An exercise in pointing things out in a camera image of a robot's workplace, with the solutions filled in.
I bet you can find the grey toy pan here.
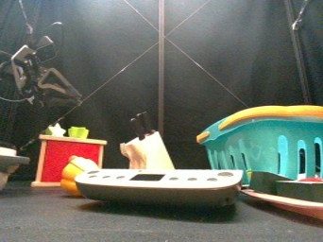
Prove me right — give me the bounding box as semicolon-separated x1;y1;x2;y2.
0;154;32;192

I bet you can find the white star block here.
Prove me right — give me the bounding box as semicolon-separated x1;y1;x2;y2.
44;123;68;138

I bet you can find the red wooden shape sorter box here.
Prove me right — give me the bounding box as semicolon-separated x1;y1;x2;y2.
31;134;108;189

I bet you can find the yellow toy squash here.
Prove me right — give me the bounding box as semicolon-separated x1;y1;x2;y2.
59;155;101;198

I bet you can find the white toy knife block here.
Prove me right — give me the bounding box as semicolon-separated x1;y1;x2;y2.
119;130;176;171

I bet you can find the white grey toy appliance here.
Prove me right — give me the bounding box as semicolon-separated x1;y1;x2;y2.
73;168;244;207

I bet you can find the dark green toy block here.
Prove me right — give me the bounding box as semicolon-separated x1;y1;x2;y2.
274;180;323;203
247;170;292;196

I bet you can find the red toy piece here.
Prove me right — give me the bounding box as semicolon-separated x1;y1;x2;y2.
298;176;323;183

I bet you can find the diagonal brace wire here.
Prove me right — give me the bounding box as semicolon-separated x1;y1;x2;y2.
123;0;250;109
17;0;212;150

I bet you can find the black toy knife handle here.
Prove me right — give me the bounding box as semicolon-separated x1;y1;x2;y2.
128;117;148;142
138;111;156;135

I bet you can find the vertical metal frame pole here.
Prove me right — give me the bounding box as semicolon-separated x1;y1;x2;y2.
156;0;166;130

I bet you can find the teal basket with yellow handles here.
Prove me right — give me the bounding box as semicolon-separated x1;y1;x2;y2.
196;104;323;186

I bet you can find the slanted dark frame pole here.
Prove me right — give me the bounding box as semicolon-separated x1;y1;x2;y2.
283;0;312;106

